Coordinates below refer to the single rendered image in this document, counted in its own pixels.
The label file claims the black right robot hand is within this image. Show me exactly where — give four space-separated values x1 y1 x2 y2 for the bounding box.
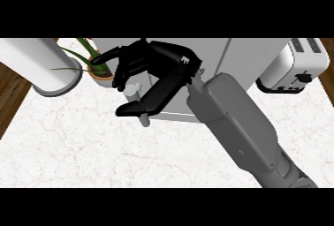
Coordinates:
91 38 204 117

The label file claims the white toaster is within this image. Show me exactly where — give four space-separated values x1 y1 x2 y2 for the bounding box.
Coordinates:
255 38 332 94

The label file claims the green potted plant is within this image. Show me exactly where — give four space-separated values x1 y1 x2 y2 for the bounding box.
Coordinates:
51 38 117 87

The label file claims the grey cabinet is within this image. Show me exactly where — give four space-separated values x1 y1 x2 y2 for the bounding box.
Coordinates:
219 38 293 92

